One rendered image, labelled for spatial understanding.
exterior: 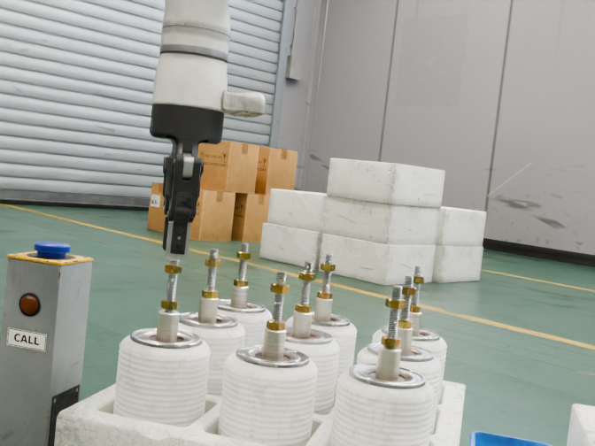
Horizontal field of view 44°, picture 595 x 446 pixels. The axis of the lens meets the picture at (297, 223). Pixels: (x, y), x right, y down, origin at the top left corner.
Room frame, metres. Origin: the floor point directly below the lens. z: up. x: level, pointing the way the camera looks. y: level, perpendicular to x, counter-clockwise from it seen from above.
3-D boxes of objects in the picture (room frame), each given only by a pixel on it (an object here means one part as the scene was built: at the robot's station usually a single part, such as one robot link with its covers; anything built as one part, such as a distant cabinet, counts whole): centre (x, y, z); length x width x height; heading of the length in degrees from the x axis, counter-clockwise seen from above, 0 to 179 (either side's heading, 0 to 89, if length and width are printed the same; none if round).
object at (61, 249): (0.86, 0.28, 0.32); 0.04 x 0.04 x 0.02
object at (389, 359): (0.72, -0.10, 0.26); 0.02 x 0.02 x 0.03
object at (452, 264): (3.82, -0.70, 0.09); 0.39 x 0.39 x 0.18; 49
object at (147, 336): (0.78, 0.13, 0.25); 0.08 x 0.08 x 0.01
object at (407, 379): (0.72, -0.10, 0.25); 0.08 x 0.08 x 0.01
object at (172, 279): (0.78, 0.13, 0.31); 0.01 x 0.01 x 0.08
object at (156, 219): (4.76, 0.77, 0.15); 0.30 x 0.24 x 0.30; 134
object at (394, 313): (0.72, -0.10, 0.30); 0.01 x 0.01 x 0.08
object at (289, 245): (3.82, -0.10, 0.09); 0.39 x 0.39 x 0.18; 46
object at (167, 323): (0.78, 0.13, 0.26); 0.02 x 0.02 x 0.03
